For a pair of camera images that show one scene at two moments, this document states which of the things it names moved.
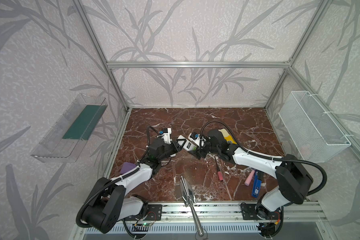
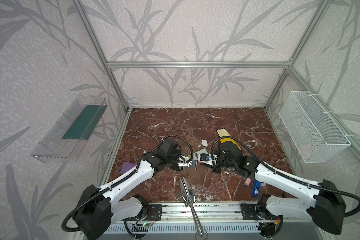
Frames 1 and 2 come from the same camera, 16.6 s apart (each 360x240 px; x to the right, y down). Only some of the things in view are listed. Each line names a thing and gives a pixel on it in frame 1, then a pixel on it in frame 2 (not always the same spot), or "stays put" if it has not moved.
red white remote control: (187, 144) -> (203, 156)
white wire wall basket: (316, 136) stays put
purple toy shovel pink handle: (127, 166) stays put
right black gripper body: (195, 148) -> (219, 160)
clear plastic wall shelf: (65, 136) stays put
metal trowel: (188, 196) stays put
